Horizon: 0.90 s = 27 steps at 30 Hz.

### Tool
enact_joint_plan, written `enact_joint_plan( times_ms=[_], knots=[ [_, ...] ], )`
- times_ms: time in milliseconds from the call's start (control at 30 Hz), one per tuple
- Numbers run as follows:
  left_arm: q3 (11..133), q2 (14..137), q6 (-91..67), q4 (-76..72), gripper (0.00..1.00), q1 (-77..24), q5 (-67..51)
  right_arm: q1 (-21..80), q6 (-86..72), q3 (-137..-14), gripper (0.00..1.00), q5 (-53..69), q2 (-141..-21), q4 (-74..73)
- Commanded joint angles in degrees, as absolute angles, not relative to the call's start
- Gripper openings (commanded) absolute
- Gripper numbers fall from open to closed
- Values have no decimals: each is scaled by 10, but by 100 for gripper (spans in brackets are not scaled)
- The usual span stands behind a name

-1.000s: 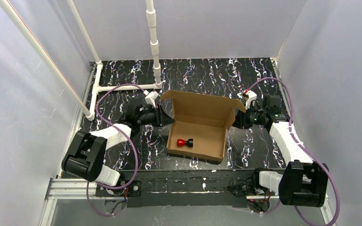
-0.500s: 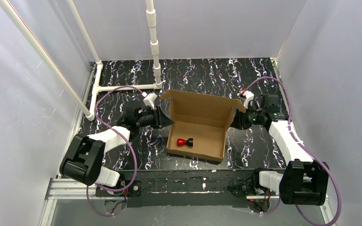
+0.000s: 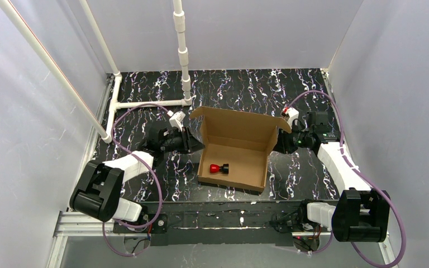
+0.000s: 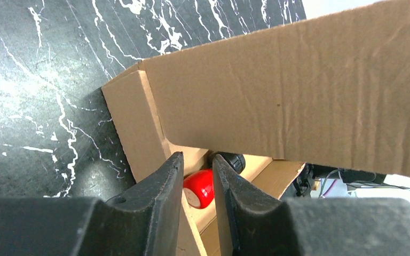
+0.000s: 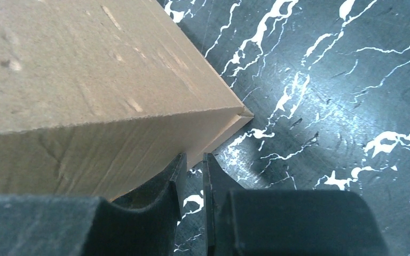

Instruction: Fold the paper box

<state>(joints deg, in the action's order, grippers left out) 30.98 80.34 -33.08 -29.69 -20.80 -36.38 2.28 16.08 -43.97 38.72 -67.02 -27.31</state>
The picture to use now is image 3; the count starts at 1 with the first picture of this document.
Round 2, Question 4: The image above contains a red black knob toy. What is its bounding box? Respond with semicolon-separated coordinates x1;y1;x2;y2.
209;164;229;175

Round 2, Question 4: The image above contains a brown cardboard box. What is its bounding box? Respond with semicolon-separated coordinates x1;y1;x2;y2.
189;107;292;192

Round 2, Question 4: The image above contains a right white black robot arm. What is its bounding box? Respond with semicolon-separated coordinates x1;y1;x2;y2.
269;108;390;242

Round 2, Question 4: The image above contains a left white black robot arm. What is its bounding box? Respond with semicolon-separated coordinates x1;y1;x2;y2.
69;127;204;223

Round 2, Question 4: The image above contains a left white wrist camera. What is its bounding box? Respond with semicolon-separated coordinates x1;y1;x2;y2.
167;111;185;131

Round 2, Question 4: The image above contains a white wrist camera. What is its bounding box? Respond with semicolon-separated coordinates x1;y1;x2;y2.
167;111;185;131
281;107;299;128

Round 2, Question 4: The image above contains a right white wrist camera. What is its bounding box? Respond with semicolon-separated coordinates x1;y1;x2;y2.
281;107;299;128

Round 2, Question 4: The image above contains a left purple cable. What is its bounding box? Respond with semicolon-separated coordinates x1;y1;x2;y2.
102;103;174;257

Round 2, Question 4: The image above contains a purple cable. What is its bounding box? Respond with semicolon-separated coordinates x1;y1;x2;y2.
102;103;174;257
287;90;407;268

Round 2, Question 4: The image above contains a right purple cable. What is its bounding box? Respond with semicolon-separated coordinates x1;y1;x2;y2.
287;90;407;268

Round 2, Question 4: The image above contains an aluminium rail base frame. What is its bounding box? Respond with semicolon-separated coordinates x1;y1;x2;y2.
58;69;367;267

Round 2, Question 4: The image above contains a white pvc pipe frame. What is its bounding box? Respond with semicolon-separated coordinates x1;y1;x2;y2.
0;0;195;143

